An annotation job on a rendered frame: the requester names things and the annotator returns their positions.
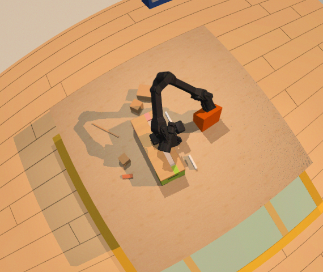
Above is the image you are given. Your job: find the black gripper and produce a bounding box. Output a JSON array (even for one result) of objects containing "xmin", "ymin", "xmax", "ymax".
[{"xmin": 149, "ymin": 120, "xmax": 185, "ymax": 145}]

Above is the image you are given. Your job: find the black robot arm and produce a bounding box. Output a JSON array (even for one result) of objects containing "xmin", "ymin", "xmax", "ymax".
[{"xmin": 150, "ymin": 71, "xmax": 216, "ymax": 153}]

